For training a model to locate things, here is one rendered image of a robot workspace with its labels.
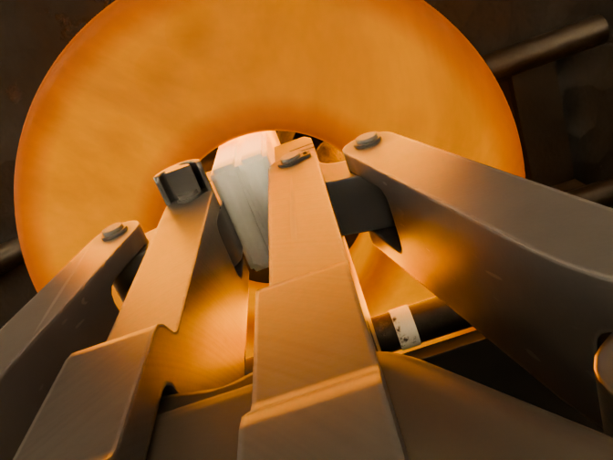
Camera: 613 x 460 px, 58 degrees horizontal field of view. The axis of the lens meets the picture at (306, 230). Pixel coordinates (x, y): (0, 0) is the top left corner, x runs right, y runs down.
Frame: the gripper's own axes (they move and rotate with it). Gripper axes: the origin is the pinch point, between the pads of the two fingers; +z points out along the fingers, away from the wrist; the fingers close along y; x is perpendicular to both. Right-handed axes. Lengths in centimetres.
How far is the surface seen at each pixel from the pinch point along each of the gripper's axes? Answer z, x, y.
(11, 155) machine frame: 7.0, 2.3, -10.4
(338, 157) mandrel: 7.9, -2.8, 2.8
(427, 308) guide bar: -2.7, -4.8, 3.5
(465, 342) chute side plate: -3.6, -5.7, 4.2
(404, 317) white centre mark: -2.8, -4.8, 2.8
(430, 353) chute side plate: -3.6, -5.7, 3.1
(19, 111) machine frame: 7.1, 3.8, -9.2
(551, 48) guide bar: 5.4, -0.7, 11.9
